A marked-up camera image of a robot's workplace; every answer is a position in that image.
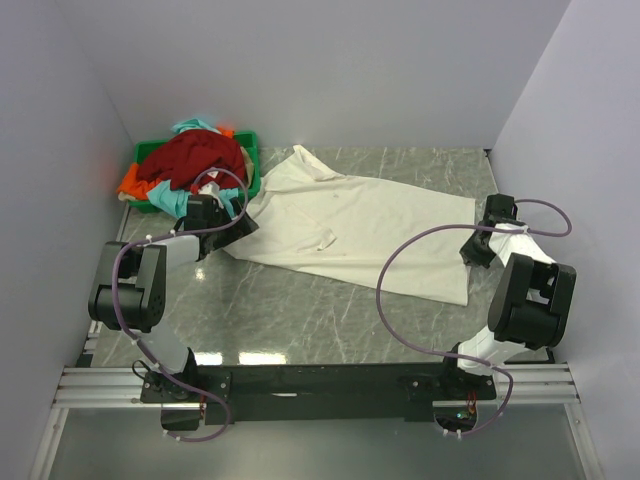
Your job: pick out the aluminium frame rail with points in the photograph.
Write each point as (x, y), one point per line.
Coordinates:
(113, 388)

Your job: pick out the green plastic bin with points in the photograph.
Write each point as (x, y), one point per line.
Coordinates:
(247, 139)

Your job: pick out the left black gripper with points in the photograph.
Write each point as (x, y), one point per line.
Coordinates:
(236, 232)

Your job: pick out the dark red t-shirt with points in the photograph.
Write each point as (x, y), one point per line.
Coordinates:
(183, 158)

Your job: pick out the orange t-shirt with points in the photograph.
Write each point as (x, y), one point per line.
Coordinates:
(139, 190)

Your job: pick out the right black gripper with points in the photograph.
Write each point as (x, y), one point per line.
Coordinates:
(471, 257)

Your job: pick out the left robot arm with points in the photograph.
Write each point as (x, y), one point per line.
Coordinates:
(129, 288)

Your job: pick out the black base crossbar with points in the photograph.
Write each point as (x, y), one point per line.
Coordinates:
(320, 392)

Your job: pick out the teal t-shirt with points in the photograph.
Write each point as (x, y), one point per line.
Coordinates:
(171, 202)

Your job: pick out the cream white t-shirt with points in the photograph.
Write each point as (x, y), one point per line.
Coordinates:
(361, 230)

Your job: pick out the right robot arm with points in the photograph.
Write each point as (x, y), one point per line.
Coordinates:
(532, 301)

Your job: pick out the tan t-shirt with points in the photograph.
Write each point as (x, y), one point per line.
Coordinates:
(249, 166)

